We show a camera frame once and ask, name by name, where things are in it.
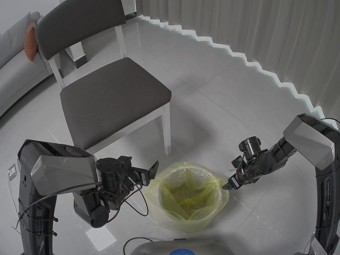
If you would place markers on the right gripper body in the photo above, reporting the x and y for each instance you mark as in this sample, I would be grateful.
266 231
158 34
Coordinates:
239 181

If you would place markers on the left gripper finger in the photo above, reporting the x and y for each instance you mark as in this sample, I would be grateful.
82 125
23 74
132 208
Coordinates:
153 170

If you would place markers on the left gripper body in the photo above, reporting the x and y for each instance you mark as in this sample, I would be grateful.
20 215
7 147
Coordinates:
139 177

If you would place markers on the yellow plastic bag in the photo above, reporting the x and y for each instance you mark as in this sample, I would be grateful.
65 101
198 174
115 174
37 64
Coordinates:
191 216

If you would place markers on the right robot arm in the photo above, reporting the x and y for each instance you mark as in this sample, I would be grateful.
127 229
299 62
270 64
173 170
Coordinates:
308 139

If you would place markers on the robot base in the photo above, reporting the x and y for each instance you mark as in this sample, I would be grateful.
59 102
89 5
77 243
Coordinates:
159 248

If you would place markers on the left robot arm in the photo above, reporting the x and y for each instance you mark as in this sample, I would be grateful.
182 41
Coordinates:
61 171

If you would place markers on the white trash bin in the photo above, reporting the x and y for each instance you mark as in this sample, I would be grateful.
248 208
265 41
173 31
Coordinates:
172 169

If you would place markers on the grey white chair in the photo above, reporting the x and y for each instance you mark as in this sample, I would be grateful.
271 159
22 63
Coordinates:
111 99

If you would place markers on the pale grey sofa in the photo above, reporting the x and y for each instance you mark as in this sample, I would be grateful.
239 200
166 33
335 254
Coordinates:
16 73

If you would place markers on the white curtain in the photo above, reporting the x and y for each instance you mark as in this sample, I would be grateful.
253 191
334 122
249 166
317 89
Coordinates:
239 14

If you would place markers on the orange cushion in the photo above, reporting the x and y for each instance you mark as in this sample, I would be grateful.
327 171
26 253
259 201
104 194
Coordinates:
30 42

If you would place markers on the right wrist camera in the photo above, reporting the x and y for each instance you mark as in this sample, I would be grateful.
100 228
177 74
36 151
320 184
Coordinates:
236 163

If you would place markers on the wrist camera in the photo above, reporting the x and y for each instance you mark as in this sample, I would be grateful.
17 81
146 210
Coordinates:
124 161
236 163

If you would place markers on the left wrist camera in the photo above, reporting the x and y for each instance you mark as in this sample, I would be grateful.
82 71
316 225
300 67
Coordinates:
124 161

